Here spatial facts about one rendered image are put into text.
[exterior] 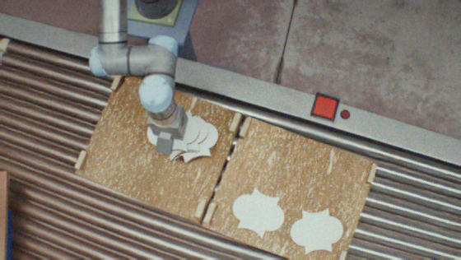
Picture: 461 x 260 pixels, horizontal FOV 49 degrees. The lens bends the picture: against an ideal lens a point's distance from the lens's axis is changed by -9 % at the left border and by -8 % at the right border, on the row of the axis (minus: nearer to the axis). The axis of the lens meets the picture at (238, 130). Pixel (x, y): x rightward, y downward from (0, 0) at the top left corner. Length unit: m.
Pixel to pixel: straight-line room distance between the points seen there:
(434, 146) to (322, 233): 0.45
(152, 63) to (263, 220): 0.54
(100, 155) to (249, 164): 0.45
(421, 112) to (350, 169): 1.21
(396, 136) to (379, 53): 1.19
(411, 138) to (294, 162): 0.38
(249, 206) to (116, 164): 0.41
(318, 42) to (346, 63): 0.18
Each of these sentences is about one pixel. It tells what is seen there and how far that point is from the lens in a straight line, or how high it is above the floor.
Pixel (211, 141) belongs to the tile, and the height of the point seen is 0.97.
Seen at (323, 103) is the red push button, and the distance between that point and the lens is 1.66.
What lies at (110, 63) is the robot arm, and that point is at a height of 1.29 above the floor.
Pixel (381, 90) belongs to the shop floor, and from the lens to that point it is 2.74.
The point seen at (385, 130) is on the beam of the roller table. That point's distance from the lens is 1.68.
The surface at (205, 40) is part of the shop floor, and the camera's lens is 2.80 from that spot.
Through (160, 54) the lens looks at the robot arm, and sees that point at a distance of 1.32.
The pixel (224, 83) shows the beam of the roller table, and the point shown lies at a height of 0.92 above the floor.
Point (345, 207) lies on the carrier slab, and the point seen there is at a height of 0.94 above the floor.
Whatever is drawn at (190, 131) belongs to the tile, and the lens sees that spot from 1.54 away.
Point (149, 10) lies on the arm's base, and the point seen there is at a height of 0.94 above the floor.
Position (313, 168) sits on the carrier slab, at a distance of 1.59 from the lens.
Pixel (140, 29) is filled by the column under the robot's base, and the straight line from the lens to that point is 1.87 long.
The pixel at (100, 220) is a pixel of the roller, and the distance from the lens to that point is 1.63.
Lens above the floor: 2.46
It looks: 71 degrees down
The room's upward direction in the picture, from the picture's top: 7 degrees counter-clockwise
